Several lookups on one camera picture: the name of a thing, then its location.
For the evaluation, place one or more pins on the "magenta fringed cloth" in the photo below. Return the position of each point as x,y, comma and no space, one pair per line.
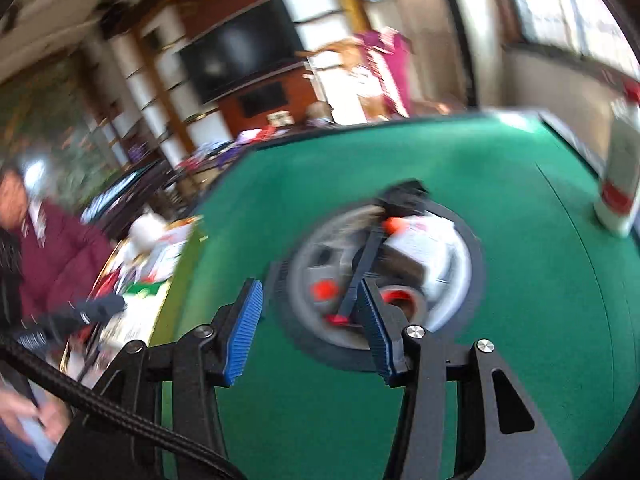
390,65

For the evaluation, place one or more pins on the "small black object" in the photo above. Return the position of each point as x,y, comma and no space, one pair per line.
405,192

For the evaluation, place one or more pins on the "large white bottle red cap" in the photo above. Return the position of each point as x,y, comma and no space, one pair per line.
617,170

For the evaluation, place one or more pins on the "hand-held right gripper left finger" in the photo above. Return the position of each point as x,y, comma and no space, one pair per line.
245,330

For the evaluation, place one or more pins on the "dark mahjong table with tiles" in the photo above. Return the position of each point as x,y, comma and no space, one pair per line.
125,195

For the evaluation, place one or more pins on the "person's left hand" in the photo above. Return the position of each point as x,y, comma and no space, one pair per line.
30,410

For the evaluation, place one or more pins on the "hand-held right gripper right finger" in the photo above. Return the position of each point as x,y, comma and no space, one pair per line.
375,330

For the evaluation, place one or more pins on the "brown wooden television cabinet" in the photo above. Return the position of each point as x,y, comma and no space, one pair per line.
230,110

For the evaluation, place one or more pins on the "wooden chair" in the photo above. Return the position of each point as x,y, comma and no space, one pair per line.
350,50

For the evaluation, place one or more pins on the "black flat television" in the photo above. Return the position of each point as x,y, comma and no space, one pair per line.
240,50

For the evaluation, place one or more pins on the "white bottle orange cap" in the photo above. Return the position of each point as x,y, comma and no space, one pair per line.
425,245

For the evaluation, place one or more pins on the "barred window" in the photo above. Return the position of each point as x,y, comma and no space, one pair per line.
565,5

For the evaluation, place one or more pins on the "round mahjong table control panel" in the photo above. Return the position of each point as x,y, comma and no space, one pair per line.
310,270

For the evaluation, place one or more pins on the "tall standing air conditioner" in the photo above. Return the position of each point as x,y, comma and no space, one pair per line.
470,35

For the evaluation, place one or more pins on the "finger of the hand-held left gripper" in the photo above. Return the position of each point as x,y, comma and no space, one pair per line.
105,306

